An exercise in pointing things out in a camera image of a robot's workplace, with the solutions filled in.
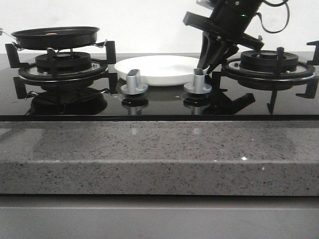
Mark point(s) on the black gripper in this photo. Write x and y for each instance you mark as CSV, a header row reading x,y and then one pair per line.
x,y
228,21

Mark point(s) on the white plate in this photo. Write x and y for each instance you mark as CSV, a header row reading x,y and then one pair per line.
x,y
159,70

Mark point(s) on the black frying pan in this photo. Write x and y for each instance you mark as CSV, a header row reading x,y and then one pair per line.
x,y
86,32

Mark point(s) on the silver stove knob right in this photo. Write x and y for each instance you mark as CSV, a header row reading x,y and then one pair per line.
x,y
198,85

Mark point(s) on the silver stove knob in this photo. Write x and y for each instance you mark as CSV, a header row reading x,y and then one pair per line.
x,y
198,85
134,85

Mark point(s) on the black gas burner right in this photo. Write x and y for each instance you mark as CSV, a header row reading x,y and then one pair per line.
x,y
266,61

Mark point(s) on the black gas burner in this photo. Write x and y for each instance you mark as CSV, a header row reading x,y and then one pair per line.
x,y
65,62
266,61

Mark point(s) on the black glass cooktop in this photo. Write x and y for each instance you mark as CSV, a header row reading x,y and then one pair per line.
x,y
229,100

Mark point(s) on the black pan support right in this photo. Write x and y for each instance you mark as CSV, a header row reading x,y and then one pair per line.
x,y
304,74

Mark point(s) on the black pan support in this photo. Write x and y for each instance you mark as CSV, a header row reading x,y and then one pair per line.
x,y
56,82
304,74

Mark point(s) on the silver stove knob left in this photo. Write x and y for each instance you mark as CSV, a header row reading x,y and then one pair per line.
x,y
134,85

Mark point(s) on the black gas burner left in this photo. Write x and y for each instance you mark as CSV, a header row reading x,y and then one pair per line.
x,y
65,62

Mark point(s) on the black pan support left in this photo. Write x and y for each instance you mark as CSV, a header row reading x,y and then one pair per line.
x,y
56,82

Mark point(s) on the wire pan trivet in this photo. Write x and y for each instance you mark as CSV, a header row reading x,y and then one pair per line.
x,y
101,45

